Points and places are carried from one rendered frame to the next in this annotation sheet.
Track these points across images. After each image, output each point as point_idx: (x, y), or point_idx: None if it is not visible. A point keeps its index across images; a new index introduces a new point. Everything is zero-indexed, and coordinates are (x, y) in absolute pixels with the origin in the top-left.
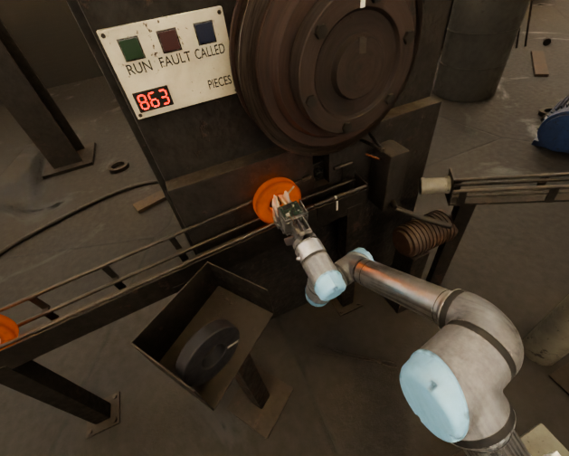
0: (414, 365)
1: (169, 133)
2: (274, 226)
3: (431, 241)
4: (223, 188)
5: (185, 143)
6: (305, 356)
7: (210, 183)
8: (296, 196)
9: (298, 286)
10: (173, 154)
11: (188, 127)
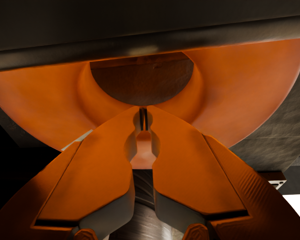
0: None
1: (268, 157)
2: None
3: None
4: (282, 109)
5: (260, 145)
6: None
7: (296, 128)
8: (33, 109)
9: None
10: (289, 138)
11: (241, 158)
